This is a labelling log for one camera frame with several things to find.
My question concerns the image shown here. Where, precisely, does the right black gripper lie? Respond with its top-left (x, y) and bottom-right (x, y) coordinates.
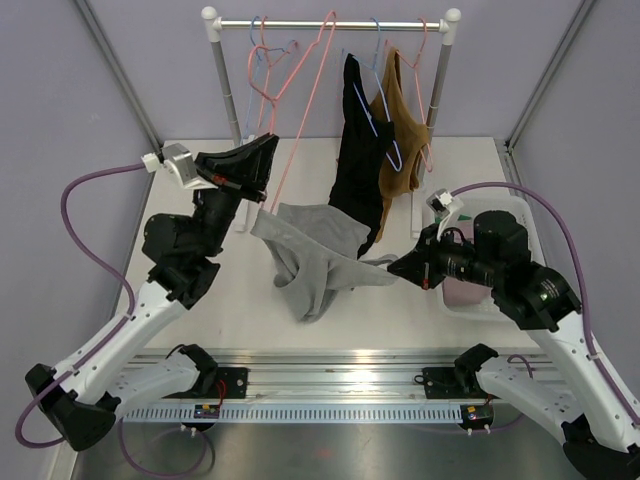
top-left (389, 222), bottom-right (502, 289)

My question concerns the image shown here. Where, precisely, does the brown tank top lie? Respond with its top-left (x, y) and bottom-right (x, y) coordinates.
top-left (370, 47), bottom-right (429, 243)

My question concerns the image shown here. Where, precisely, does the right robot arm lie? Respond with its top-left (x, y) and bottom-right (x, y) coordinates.
top-left (388, 210), bottom-right (639, 479)

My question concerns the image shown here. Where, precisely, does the pink tank top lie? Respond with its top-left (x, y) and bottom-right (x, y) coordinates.
top-left (442, 221), bottom-right (490, 308)

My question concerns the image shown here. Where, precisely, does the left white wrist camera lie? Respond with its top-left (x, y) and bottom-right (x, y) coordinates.
top-left (141, 143), bottom-right (216, 191)

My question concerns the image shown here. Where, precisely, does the light blue hanger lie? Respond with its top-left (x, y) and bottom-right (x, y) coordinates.
top-left (241, 39), bottom-right (298, 143)

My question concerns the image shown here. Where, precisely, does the white plastic basket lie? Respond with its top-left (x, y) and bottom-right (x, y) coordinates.
top-left (434, 195), bottom-right (537, 321)

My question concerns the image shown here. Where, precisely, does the black tank top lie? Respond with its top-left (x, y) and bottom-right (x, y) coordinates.
top-left (329, 54), bottom-right (395, 256)

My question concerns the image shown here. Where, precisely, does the white and metal clothes rack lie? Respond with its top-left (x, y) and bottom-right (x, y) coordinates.
top-left (201, 6), bottom-right (461, 239)

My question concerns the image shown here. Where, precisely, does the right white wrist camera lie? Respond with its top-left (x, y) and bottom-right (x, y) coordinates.
top-left (426, 189), bottom-right (463, 240)

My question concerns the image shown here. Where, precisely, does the grey tank top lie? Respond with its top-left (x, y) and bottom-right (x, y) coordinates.
top-left (251, 203), bottom-right (397, 323)

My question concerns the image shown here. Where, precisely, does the pink hanger with brown top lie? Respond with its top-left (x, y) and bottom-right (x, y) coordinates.
top-left (396, 17), bottom-right (434, 173)

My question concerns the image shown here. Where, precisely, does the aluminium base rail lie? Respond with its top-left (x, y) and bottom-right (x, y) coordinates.
top-left (67, 349), bottom-right (611, 404)

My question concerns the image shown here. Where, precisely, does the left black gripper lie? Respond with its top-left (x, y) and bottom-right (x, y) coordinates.
top-left (192, 133), bottom-right (278, 258)

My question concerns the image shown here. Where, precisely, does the white slotted cable duct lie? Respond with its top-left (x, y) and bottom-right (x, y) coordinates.
top-left (124, 402), bottom-right (462, 424)

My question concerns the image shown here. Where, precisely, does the blue hanger with black top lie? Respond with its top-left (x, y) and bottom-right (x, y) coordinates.
top-left (341, 17), bottom-right (403, 174)

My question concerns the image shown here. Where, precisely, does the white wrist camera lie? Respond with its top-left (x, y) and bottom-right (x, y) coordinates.
top-left (141, 143), bottom-right (216, 191)
top-left (426, 189), bottom-right (463, 240)

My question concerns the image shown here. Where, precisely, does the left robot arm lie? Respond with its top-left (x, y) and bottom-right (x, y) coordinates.
top-left (23, 133), bottom-right (279, 452)

